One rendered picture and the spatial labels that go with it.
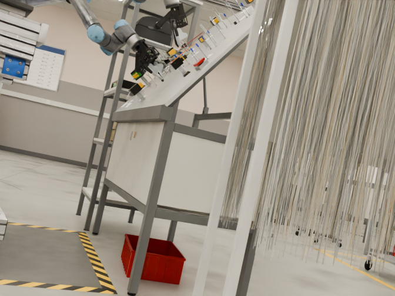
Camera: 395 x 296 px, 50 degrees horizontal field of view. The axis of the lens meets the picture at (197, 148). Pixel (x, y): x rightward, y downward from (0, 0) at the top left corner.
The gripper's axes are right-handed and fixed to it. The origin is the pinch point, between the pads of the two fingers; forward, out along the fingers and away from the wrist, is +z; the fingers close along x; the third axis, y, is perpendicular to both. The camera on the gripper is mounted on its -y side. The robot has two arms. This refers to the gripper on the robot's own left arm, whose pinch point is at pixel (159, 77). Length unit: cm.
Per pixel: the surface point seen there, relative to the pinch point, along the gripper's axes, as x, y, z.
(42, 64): 375, -575, -353
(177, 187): -35, -4, 50
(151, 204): -47, -11, 49
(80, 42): 454, -522, -346
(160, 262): -41, -46, 74
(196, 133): -18.2, 11.4, 36.6
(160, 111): -28.1, 12.1, 19.3
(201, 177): -24, 1, 54
